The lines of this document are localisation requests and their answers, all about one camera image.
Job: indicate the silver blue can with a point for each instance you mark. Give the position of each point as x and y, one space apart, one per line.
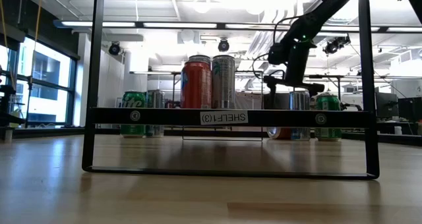
155 99
299 100

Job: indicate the green Sprite can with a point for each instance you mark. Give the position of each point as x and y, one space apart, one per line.
327 102
133 100

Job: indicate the silver can black lid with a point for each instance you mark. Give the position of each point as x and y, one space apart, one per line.
199 57
223 82

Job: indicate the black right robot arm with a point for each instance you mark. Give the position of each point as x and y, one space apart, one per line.
323 9

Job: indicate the black box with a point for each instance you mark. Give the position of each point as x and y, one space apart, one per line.
282 102

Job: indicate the black ceiling spotlight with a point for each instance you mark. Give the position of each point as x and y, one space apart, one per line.
223 45
114 48
336 44

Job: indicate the black computer monitor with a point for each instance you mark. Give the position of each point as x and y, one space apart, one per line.
410 108
385 105

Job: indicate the white cup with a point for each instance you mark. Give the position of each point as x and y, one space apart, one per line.
398 130

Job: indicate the large window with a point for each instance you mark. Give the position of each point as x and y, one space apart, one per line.
46 82

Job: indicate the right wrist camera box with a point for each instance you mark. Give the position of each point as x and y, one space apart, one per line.
278 53

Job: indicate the wooden shelf black metal frame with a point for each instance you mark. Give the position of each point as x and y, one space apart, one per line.
165 117

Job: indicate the long ceiling light rail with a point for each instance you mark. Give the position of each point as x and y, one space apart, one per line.
99 24

